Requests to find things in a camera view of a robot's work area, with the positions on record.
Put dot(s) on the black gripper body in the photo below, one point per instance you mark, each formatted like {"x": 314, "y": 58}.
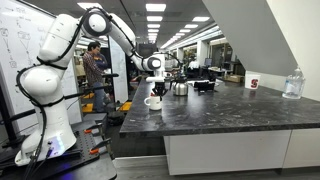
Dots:
{"x": 159, "y": 89}

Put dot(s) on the white cartoon mug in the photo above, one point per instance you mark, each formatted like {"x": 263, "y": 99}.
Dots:
{"x": 153, "y": 102}

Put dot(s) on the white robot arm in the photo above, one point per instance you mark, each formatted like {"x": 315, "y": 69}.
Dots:
{"x": 41, "y": 83}

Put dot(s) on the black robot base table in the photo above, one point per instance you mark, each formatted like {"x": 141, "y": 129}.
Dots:
{"x": 77, "y": 163}

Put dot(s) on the white cup red logo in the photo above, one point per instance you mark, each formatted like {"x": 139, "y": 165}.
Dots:
{"x": 252, "y": 81}

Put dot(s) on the steel coffee carafe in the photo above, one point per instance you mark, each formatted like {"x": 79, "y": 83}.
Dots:
{"x": 179, "y": 86}

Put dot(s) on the black device on counter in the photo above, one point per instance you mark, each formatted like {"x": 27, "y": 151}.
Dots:
{"x": 204, "y": 86}

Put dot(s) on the man in dark hoodie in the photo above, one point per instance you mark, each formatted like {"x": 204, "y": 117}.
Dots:
{"x": 101, "y": 61}

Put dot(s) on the man in plaid shirt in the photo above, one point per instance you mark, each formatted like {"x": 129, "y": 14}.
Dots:
{"x": 94, "y": 75}

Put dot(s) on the cardboard box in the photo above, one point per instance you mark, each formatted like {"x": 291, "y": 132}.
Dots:
{"x": 235, "y": 78}

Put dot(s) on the clear plastic bottle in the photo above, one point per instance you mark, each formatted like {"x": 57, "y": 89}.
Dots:
{"x": 294, "y": 85}

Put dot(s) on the whiteboard with writing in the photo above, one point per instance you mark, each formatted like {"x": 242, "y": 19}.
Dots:
{"x": 22, "y": 34}

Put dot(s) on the orange handled clamp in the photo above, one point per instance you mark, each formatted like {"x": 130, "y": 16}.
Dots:
{"x": 105, "y": 143}
{"x": 91, "y": 128}

